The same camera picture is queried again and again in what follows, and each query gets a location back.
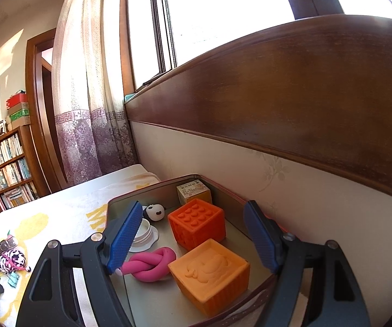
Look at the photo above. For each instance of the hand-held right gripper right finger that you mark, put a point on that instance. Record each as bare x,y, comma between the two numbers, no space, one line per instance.
262,238

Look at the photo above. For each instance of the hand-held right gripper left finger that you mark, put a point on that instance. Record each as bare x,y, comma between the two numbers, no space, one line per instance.
124,238

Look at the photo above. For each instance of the white round plastic cup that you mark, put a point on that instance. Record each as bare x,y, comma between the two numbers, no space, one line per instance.
144,235

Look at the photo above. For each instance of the pink knotted toy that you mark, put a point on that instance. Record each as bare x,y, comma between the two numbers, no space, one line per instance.
148,267

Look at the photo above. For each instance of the panda toy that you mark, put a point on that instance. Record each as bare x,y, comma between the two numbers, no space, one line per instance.
156,213

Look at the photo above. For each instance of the orange ribbed toy cube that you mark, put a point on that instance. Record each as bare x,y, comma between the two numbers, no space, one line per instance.
213,279

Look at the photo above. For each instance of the red printed tin box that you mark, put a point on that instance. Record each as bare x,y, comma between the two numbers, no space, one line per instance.
155,296

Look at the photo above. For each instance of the orange cat relief toy cube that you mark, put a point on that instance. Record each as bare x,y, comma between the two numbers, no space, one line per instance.
196,228

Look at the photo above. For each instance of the small beige carton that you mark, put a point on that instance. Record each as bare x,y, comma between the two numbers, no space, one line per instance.
192,194

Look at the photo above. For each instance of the white and yellow printed towel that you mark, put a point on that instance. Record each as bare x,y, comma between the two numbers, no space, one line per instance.
46,218

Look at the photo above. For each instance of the rows of books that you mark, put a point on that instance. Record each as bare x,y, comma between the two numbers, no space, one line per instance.
5,173

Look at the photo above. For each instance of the wooden bookshelf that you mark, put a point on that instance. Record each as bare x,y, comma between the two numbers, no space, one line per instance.
29,163

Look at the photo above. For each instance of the patterned purple and cream curtain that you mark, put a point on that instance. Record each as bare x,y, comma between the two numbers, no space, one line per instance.
90,92

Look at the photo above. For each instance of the beige box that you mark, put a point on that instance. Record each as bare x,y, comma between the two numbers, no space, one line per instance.
21,122

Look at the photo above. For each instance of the green box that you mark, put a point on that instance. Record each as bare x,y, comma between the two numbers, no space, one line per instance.
18,113

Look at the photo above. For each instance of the window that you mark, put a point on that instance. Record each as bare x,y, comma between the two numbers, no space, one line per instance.
216,13

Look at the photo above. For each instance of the wooden door frame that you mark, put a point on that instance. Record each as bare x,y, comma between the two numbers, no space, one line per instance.
34,109

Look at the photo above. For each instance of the photo frame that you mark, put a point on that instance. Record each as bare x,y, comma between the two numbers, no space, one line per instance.
0,128

